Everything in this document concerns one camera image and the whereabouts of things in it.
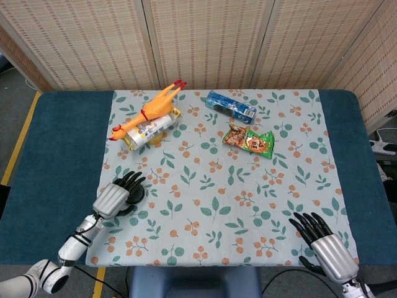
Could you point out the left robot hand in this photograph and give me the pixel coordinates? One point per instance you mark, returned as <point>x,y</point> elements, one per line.
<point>110,200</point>

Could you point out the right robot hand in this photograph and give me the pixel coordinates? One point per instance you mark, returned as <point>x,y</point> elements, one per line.
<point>332,254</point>

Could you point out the black bowl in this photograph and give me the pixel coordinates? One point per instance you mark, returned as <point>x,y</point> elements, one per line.
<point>138,195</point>

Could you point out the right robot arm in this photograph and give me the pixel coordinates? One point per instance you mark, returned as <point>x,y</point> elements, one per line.
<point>353,290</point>

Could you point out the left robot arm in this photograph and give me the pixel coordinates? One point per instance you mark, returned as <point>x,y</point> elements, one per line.
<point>74,245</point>

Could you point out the white candy-shaped snack package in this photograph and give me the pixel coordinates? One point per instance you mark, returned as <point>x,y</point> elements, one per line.
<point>149,128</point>

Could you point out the yellow rubber chicken toy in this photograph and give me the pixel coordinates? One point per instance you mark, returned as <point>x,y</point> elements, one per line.
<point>155,107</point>

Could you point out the black box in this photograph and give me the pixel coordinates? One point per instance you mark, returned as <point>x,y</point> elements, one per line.
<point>3,201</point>

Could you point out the floral fruit-print tablecloth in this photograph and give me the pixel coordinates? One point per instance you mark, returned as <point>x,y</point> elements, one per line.
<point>217,186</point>

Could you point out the green snack bag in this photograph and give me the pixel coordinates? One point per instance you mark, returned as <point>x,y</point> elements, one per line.
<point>254,142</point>

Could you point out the blue cookie box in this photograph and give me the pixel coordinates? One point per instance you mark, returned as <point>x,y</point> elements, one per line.
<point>229,105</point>

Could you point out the woven folding screen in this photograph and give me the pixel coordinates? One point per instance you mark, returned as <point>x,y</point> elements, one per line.
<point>211,40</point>

